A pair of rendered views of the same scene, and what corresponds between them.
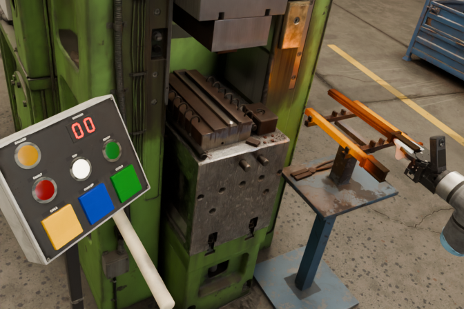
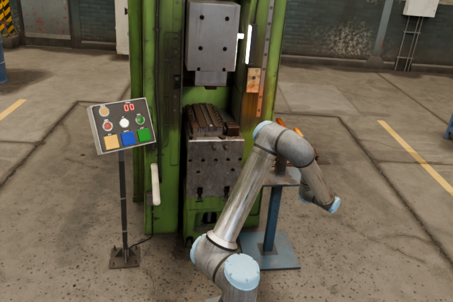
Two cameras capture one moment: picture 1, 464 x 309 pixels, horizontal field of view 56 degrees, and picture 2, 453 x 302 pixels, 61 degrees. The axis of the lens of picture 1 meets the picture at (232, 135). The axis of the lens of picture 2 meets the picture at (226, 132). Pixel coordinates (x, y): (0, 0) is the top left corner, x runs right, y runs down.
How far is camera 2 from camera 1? 1.35 m
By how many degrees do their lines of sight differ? 22
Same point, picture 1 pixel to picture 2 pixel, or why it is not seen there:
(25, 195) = (100, 125)
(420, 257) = (365, 257)
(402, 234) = (360, 241)
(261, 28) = (221, 77)
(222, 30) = (199, 75)
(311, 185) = not seen: hidden behind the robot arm
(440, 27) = not seen: outside the picture
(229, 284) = not seen: hidden behind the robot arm
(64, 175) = (116, 123)
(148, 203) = (172, 167)
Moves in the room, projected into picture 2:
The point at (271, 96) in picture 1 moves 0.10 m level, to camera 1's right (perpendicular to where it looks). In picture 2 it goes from (244, 118) to (257, 122)
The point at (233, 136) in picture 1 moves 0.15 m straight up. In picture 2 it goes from (212, 132) to (213, 111)
